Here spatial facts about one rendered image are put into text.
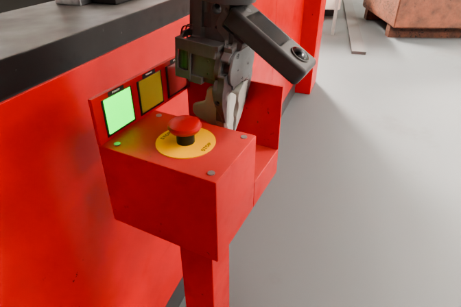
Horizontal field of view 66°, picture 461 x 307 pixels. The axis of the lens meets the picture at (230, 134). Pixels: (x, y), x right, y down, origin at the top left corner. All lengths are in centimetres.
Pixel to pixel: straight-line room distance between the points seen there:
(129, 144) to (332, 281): 98
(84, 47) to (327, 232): 113
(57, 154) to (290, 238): 100
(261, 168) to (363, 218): 106
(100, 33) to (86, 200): 27
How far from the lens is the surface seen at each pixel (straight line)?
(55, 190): 58
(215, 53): 44
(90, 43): 58
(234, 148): 42
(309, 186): 164
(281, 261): 132
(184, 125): 41
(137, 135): 46
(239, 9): 43
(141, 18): 69
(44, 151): 54
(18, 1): 107
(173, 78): 53
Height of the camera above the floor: 101
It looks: 31 degrees down
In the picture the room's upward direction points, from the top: straight up
